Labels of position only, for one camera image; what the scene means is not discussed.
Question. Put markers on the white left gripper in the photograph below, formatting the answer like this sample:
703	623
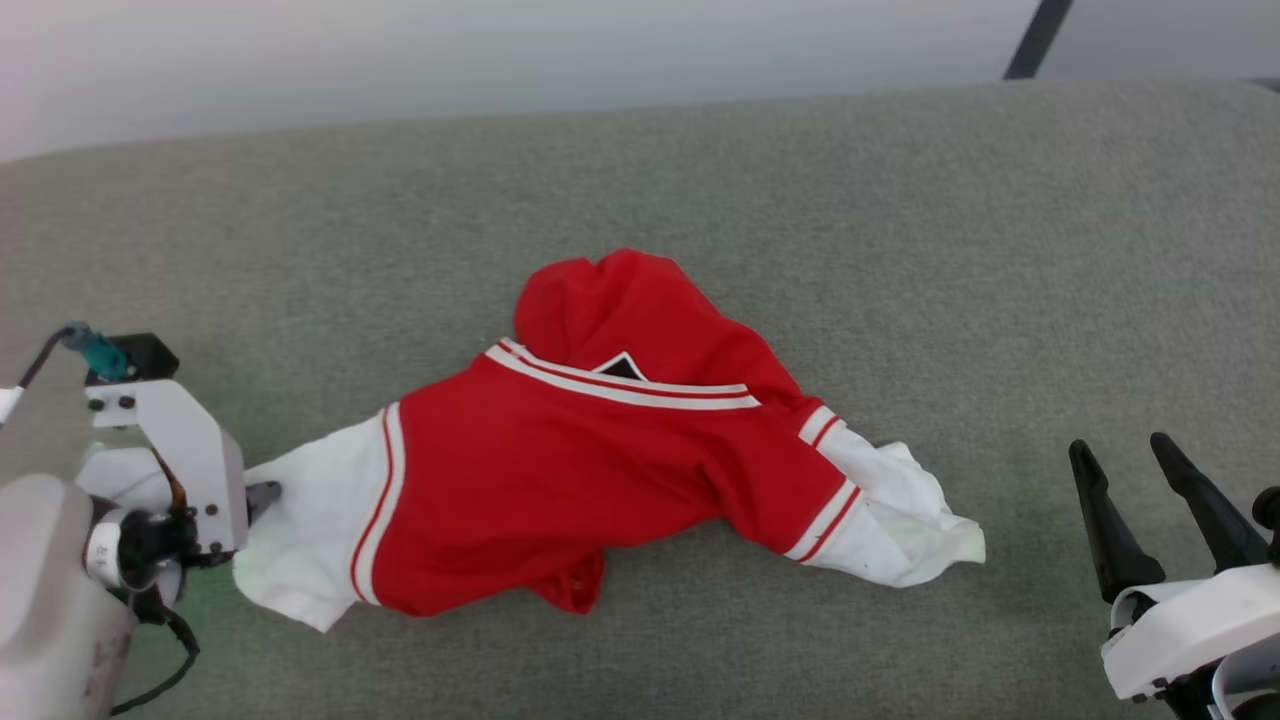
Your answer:
190	450

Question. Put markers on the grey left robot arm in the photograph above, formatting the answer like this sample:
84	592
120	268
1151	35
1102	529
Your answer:
50	600

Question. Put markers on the red and white shirt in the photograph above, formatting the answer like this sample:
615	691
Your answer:
560	470

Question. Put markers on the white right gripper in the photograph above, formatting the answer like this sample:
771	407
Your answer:
1190	625

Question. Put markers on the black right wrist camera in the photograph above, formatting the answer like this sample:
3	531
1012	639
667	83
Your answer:
1268	520

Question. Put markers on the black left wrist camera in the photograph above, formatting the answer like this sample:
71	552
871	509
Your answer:
150	355

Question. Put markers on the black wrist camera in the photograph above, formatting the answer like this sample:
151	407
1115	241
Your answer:
1268	520
150	355

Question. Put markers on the white door panel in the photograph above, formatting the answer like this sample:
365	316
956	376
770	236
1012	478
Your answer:
1170	35

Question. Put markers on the dark upright post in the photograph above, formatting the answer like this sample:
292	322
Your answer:
1037	40

